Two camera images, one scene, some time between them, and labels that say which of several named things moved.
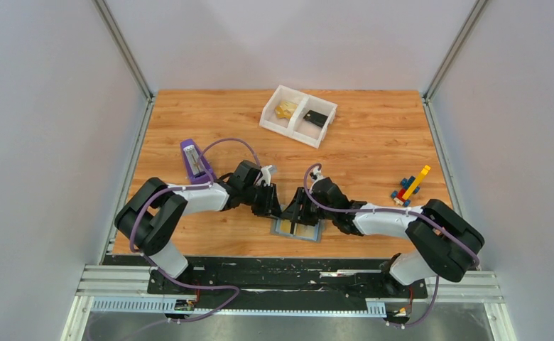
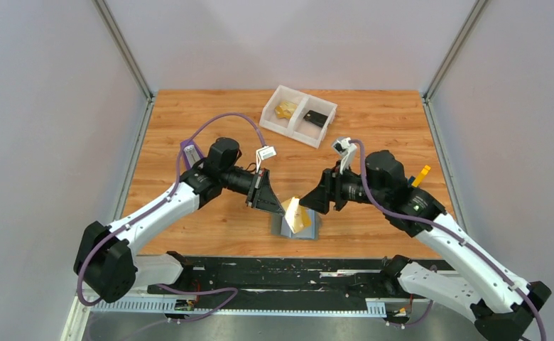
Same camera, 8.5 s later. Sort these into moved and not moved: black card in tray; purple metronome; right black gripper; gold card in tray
Moved: right black gripper
Not moved: purple metronome; gold card in tray; black card in tray
